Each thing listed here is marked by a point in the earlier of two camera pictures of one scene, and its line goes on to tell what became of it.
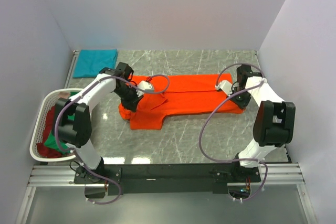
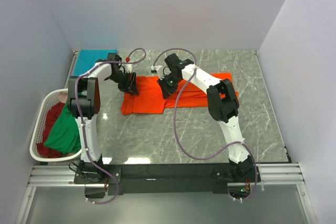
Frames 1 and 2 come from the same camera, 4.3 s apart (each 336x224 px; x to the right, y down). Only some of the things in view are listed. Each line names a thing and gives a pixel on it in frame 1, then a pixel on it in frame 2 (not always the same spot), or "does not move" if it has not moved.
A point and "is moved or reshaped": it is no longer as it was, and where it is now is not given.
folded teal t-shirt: x=89 y=62 does not move
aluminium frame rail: x=62 y=175 does not move
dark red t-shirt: x=43 y=149 does not move
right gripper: x=243 y=104 -> x=166 y=91
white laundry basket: x=48 y=101 does not move
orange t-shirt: x=178 y=94 is moved or reshaped
